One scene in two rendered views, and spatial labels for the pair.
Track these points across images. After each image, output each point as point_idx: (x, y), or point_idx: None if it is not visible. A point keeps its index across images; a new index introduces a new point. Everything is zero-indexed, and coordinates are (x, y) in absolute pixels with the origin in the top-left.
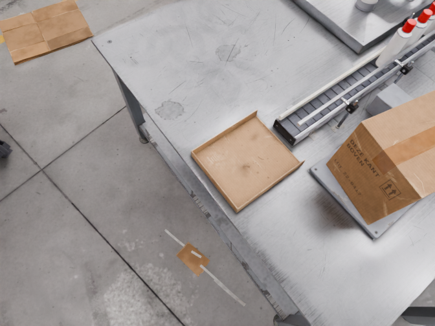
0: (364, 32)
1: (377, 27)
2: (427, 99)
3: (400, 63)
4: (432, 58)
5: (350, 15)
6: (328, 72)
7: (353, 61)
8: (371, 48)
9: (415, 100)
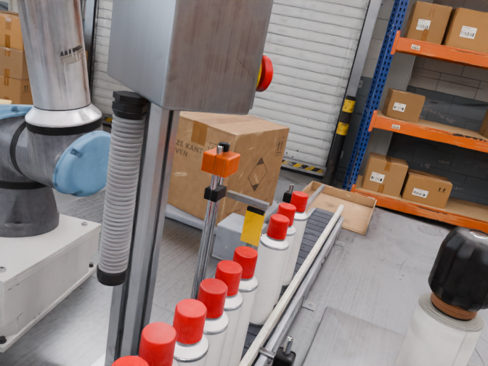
0: (347, 331)
1: (333, 351)
2: (247, 130)
3: (263, 233)
4: None
5: None
6: (338, 287)
7: (320, 311)
8: (308, 343)
9: (257, 131)
